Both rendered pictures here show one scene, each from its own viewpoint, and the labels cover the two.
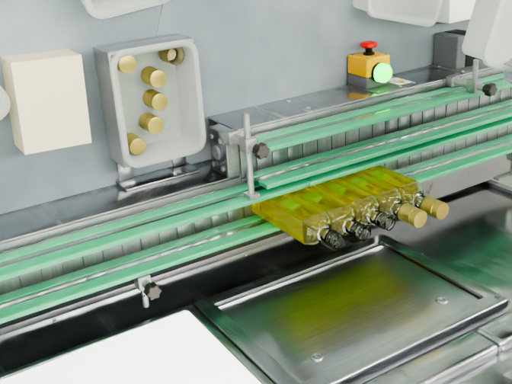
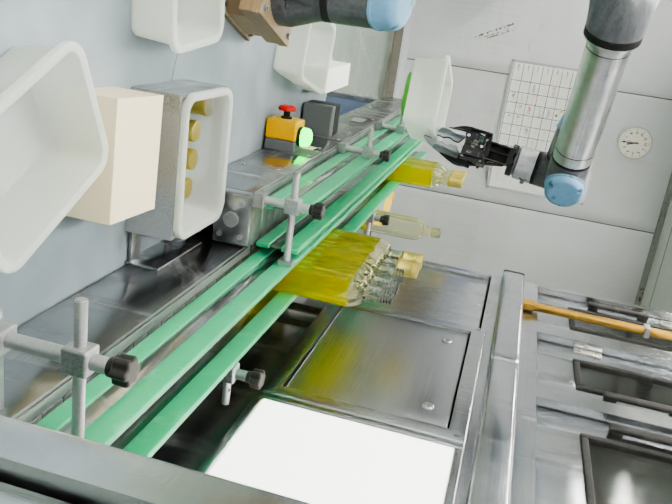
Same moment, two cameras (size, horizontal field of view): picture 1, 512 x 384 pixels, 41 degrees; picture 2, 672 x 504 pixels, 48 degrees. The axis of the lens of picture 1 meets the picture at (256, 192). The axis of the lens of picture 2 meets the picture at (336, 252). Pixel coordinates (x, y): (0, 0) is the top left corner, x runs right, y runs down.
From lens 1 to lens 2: 92 cm
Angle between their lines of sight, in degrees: 45
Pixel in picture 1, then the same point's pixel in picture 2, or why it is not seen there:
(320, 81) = (250, 144)
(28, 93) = (123, 141)
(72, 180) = (94, 262)
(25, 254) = (145, 357)
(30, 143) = (115, 209)
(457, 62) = (330, 131)
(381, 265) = (367, 322)
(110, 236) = (213, 321)
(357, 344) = (440, 388)
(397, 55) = not seen: hidden behind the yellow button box
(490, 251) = (409, 300)
